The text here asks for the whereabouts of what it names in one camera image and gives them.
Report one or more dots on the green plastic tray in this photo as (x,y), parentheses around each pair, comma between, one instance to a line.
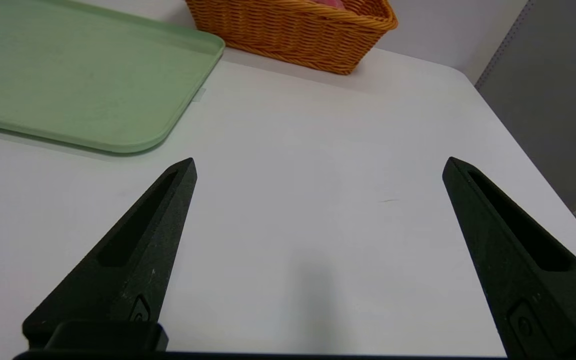
(83,75)

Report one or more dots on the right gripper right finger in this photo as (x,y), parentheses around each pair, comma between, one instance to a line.
(533,300)

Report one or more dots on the orange wicker basket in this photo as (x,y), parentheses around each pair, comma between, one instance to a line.
(298,35)

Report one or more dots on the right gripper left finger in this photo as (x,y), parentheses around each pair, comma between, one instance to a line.
(118,285)

